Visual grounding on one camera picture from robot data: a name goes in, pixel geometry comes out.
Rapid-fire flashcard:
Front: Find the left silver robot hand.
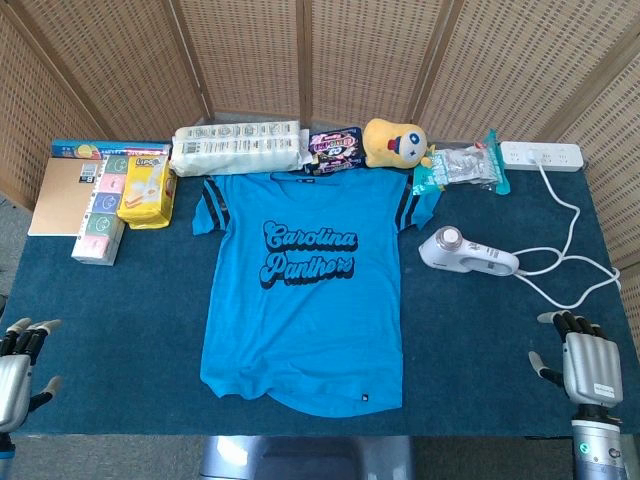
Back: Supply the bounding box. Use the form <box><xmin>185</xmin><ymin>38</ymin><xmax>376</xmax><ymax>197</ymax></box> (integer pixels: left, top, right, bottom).
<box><xmin>0</xmin><ymin>317</ymin><xmax>64</xmax><ymax>434</ymax></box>

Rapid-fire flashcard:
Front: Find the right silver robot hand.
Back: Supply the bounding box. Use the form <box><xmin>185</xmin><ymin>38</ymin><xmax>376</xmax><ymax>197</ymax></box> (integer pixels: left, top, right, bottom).
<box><xmin>528</xmin><ymin>309</ymin><xmax>624</xmax><ymax>407</ymax></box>

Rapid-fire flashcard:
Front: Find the white handheld steamer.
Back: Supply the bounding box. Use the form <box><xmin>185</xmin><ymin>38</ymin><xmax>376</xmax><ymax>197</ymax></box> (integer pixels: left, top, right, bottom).
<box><xmin>418</xmin><ymin>225</ymin><xmax>521</xmax><ymax>278</ymax></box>

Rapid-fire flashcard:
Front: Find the blue Carolina Panthers t-shirt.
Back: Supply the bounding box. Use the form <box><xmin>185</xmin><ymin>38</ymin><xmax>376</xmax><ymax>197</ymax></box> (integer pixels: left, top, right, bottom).
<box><xmin>192</xmin><ymin>169</ymin><xmax>441</xmax><ymax>419</ymax></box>

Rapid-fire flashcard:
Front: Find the dark teal table cloth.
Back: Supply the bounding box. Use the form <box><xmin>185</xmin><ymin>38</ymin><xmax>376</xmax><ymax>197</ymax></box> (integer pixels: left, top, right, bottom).
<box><xmin>0</xmin><ymin>164</ymin><xmax>640</xmax><ymax>437</ymax></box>

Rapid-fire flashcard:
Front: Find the pastel squares tissue box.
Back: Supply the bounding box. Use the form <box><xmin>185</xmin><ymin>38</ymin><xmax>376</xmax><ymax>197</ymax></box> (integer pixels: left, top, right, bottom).
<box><xmin>70</xmin><ymin>153</ymin><xmax>129</xmax><ymax>266</ymax></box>

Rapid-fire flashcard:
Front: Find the brown kraft notebook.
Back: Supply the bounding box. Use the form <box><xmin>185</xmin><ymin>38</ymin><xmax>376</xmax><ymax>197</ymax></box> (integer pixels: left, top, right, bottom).
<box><xmin>27</xmin><ymin>157</ymin><xmax>104</xmax><ymax>237</ymax></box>

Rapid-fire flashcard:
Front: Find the white power strip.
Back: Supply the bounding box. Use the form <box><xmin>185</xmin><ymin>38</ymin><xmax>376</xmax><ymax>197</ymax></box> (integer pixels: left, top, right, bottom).
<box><xmin>500</xmin><ymin>140</ymin><xmax>585</xmax><ymax>174</ymax></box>

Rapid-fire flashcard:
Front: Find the yellow Lipo snack bag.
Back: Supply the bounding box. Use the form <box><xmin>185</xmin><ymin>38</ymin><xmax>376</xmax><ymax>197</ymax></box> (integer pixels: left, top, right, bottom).
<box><xmin>116</xmin><ymin>153</ymin><xmax>178</xmax><ymax>230</ymax></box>

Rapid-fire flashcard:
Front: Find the clear packet with teal ends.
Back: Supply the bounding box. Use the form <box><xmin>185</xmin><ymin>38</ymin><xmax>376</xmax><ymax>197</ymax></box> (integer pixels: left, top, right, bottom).
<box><xmin>435</xmin><ymin>128</ymin><xmax>512</xmax><ymax>196</ymax></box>

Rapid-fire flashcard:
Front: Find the flat blue box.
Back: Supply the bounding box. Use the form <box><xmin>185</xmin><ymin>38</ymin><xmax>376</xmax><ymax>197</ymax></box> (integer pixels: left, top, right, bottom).
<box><xmin>51</xmin><ymin>139</ymin><xmax>173</xmax><ymax>161</ymax></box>

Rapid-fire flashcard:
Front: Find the small teal snack packet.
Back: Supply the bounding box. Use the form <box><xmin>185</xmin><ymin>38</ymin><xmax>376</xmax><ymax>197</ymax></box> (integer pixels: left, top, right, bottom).
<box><xmin>412</xmin><ymin>152</ymin><xmax>449</xmax><ymax>197</ymax></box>

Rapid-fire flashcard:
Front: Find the yellow plush toy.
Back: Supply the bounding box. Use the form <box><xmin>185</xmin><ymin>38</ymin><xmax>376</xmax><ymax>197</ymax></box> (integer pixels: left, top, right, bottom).
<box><xmin>363</xmin><ymin>118</ymin><xmax>435</xmax><ymax>169</ymax></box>

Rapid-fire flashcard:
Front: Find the blue-grey robot torso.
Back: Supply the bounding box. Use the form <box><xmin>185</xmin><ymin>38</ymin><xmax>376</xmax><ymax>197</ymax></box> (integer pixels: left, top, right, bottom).
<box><xmin>199</xmin><ymin>434</ymin><xmax>416</xmax><ymax>480</ymax></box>

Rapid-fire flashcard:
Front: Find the white tissue multipack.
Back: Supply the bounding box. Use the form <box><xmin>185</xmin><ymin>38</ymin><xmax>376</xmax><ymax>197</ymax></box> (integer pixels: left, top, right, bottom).
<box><xmin>168</xmin><ymin>119</ymin><xmax>311</xmax><ymax>179</ymax></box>

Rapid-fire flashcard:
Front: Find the dark purple snack packet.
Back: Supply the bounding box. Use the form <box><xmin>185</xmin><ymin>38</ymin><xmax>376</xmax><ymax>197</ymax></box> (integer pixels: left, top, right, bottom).
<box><xmin>302</xmin><ymin>125</ymin><xmax>369</xmax><ymax>176</ymax></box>

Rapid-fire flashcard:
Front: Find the wicker folding screen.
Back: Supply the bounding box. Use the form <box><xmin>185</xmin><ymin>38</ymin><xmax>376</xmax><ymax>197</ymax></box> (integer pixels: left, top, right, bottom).
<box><xmin>0</xmin><ymin>0</ymin><xmax>640</xmax><ymax>271</ymax></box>

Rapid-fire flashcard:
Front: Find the white power cable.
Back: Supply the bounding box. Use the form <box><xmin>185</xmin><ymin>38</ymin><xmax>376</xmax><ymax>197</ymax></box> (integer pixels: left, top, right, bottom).
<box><xmin>514</xmin><ymin>158</ymin><xmax>623</xmax><ymax>309</ymax></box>

